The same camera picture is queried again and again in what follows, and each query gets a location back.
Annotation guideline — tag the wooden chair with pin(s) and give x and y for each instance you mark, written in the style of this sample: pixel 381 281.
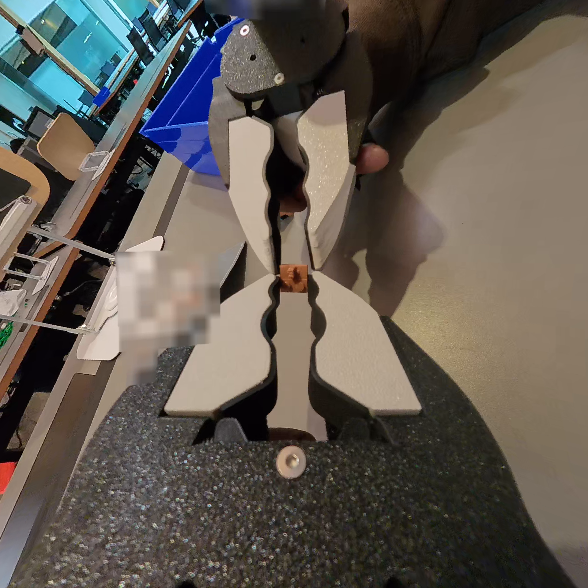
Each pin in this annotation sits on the wooden chair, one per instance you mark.
pixel 66 144

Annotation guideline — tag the clear acrylic box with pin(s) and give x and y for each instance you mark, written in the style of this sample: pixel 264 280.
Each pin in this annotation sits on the clear acrylic box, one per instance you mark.
pixel 96 161

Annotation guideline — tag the grey desk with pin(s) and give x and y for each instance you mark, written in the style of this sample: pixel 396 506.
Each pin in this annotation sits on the grey desk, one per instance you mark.
pixel 482 275

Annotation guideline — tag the wood-edged long table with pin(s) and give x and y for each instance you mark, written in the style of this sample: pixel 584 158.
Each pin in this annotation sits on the wood-edged long table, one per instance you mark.
pixel 124 115

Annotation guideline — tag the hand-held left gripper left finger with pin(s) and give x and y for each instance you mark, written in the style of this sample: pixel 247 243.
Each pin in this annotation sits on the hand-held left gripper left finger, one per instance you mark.
pixel 225 363

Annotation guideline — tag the grey instruction booklet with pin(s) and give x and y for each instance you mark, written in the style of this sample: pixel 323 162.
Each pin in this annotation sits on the grey instruction booklet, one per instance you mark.
pixel 235 271

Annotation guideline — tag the person's right hand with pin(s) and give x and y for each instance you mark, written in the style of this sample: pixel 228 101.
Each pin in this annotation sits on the person's right hand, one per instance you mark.
pixel 372 158

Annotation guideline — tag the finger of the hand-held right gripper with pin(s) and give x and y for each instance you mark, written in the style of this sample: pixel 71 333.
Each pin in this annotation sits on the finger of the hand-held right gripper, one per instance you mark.
pixel 248 183
pixel 328 183

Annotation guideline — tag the small orange brick plate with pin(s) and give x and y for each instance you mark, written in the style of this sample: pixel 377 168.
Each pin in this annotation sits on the small orange brick plate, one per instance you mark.
pixel 293 278

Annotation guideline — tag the small blue bin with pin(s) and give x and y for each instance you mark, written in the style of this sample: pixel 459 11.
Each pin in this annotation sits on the small blue bin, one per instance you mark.
pixel 102 95

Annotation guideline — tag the orange traffic cone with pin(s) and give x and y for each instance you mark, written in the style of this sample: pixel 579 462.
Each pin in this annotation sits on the orange traffic cone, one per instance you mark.
pixel 7 475

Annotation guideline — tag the blue storage bin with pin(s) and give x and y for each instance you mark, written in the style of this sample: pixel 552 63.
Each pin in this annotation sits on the blue storage bin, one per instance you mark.
pixel 183 124

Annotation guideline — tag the wood-edged black board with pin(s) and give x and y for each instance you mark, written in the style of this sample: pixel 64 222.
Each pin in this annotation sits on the wood-edged black board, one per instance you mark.
pixel 23 183

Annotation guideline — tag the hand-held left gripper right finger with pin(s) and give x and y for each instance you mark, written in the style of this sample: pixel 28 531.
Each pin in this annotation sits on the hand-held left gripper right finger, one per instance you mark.
pixel 363 363

